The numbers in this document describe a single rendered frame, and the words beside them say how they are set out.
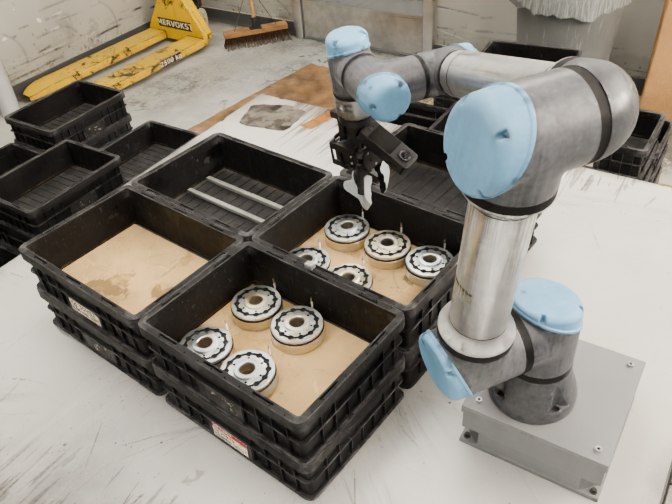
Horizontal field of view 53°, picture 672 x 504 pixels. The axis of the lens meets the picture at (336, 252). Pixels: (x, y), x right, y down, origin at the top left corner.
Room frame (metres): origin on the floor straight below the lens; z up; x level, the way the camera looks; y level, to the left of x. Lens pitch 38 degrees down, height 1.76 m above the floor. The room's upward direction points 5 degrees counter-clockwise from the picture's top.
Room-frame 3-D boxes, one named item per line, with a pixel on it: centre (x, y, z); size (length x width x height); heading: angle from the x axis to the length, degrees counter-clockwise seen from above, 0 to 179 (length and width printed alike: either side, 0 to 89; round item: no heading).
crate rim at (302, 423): (0.87, 0.13, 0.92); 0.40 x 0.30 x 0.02; 49
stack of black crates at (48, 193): (2.05, 0.97, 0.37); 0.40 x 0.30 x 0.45; 145
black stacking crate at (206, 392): (0.87, 0.13, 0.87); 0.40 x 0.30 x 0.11; 49
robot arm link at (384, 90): (1.02, -0.10, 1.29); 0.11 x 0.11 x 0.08; 21
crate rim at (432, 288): (1.10, -0.07, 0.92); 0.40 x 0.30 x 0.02; 49
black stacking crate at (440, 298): (1.10, -0.07, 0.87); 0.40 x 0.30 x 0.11; 49
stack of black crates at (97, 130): (2.61, 1.06, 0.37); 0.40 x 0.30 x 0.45; 145
